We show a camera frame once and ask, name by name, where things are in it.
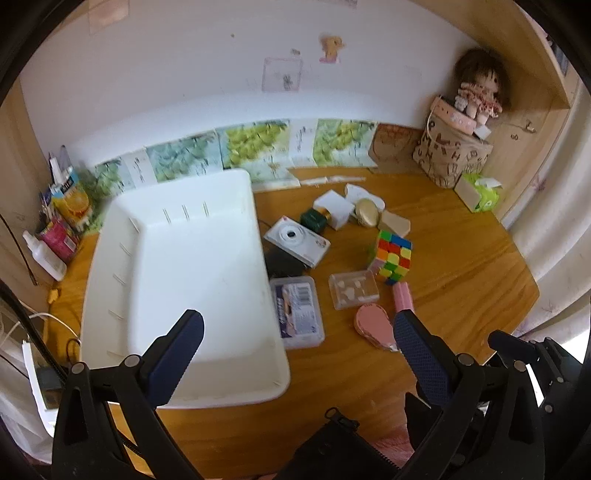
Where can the brown lettered paper bag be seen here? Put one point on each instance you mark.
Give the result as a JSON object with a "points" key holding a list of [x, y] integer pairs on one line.
{"points": [[450, 157]]}

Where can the round gold compact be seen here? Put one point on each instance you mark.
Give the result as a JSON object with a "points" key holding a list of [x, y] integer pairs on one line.
{"points": [[367, 212]]}

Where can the small yellow item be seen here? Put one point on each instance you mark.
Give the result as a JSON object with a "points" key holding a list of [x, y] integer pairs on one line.
{"points": [[53, 295]]}

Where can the colourful puzzle cube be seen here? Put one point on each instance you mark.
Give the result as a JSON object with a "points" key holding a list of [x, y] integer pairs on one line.
{"points": [[392, 256]]}

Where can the white paper strip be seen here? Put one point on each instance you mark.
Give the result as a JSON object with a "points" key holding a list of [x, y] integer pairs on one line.
{"points": [[323, 179]]}

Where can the pink round box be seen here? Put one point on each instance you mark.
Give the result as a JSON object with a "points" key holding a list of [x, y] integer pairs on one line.
{"points": [[455, 117]]}

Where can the brown haired doll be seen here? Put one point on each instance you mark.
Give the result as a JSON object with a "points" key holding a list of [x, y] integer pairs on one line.
{"points": [[480, 92]]}

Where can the black pouch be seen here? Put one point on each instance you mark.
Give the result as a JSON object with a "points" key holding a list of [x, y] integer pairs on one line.
{"points": [[281, 265]]}

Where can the small white box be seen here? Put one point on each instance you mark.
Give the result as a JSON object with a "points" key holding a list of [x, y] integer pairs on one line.
{"points": [[339, 210]]}

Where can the clear box with white pieces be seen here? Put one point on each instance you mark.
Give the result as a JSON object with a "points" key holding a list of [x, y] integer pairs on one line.
{"points": [[353, 288]]}

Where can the white instant camera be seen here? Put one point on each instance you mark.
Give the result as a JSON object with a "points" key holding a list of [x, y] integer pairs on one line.
{"points": [[309, 247]]}

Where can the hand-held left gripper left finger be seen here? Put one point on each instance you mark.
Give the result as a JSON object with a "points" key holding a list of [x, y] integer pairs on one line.
{"points": [[180, 355]]}

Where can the clear box with printed label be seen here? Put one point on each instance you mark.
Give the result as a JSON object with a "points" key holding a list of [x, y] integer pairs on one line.
{"points": [[295, 314]]}

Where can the green and gold bottle cap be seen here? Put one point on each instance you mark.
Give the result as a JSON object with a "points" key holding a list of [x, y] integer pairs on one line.
{"points": [[311, 220]]}

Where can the white paper flap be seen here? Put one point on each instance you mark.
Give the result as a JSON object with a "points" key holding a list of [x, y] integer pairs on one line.
{"points": [[358, 191]]}

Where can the black zipped bag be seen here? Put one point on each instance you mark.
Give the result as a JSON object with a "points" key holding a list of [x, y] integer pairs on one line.
{"points": [[337, 452]]}

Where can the white spray bottle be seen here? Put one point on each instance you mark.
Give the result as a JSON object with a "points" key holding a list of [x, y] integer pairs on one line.
{"points": [[46, 261]]}

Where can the pink oval case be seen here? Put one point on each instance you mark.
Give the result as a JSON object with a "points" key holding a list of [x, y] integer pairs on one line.
{"points": [[374, 325]]}

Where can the pony wall sticker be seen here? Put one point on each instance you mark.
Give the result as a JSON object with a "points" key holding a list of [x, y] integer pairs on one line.
{"points": [[331, 48]]}

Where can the black power adapter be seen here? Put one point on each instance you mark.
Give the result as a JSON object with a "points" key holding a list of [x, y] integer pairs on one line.
{"points": [[48, 378]]}

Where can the pink tube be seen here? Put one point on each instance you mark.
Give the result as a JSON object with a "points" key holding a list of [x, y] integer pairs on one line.
{"points": [[402, 297]]}

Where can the wooden desk hutch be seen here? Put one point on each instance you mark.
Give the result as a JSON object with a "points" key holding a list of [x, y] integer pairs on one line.
{"points": [[521, 69]]}

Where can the beige wedge sponge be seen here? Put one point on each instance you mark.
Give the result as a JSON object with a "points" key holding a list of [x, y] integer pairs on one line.
{"points": [[395, 225]]}

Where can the orange juice carton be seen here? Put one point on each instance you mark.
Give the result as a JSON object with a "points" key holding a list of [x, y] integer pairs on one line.
{"points": [[71, 203]]}

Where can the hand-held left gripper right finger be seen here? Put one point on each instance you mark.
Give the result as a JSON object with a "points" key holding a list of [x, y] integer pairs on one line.
{"points": [[422, 360]]}

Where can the cardboard sheet with drawing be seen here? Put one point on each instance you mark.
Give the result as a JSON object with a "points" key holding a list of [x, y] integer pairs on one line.
{"points": [[392, 145]]}

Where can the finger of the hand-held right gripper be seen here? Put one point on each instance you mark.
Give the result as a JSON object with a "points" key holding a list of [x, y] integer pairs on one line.
{"points": [[503, 344]]}

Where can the green tissue pack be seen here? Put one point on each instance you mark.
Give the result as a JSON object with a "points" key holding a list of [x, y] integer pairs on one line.
{"points": [[480, 196]]}

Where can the grape print poster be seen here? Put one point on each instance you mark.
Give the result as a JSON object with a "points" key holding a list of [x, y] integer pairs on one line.
{"points": [[339, 136], [134, 173], [180, 154], [251, 138]]}

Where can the white plastic bin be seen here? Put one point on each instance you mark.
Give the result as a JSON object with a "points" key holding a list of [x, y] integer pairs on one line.
{"points": [[184, 277]]}

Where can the white floral curtain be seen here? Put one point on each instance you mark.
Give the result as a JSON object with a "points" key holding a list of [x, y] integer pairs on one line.
{"points": [[554, 221]]}

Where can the white tube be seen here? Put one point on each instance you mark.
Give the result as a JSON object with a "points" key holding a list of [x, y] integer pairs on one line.
{"points": [[56, 173]]}

